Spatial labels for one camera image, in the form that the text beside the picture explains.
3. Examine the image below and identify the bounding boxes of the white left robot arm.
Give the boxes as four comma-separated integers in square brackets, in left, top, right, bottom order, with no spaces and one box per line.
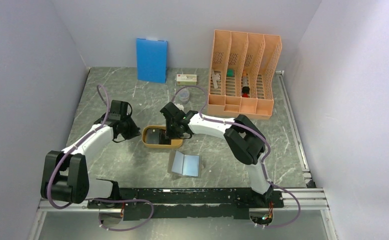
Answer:
[40,100,141,208]

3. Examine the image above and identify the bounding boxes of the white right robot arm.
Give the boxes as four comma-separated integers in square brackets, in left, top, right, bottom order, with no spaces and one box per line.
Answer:
[160,102,274,207]

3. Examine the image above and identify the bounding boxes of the stack of black cards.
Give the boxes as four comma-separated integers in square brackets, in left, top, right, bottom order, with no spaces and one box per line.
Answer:
[145,128,166,145]

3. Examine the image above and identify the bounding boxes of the orange oval plastic tray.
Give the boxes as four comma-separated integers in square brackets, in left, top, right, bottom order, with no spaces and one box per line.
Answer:
[142,125,183,149]

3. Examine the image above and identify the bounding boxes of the clear round plastic jar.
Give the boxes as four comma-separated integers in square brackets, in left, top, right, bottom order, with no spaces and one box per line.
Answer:
[178,88,190,104]

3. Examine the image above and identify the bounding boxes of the small green white carton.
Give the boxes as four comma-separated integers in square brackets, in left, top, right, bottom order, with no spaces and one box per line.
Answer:
[175,74,198,86]

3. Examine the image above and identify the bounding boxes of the blue upright box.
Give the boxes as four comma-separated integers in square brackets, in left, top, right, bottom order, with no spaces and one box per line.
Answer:
[136,38,168,84]

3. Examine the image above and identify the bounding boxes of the green eraser block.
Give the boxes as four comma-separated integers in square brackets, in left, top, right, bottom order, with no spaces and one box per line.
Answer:
[226,69,235,78]

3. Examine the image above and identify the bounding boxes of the black red stamp knob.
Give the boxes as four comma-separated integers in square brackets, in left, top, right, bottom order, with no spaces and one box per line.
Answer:
[241,85,251,98]

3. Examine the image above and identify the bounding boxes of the orange grey utility knife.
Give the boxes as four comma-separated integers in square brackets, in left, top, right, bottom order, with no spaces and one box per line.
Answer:
[242,70,249,87]

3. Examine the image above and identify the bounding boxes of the peach desk file organizer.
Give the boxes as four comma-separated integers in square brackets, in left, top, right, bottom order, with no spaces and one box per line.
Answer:
[207,29,283,120]

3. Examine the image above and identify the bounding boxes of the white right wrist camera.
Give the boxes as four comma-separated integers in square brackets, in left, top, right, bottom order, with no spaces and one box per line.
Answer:
[175,103,185,111]

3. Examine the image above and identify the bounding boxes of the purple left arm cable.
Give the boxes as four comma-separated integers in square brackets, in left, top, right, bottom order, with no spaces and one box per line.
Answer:
[46,84,155,232]

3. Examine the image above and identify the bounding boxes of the grey metal bracket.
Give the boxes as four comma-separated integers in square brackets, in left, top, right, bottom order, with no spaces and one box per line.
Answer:
[210,69,221,89]

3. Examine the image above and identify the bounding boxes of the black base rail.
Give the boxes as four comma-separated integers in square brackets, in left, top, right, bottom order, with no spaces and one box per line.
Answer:
[87,187,284,221]

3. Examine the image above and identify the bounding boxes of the aluminium frame rail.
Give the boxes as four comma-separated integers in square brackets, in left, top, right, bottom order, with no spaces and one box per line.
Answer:
[29,188,338,240]

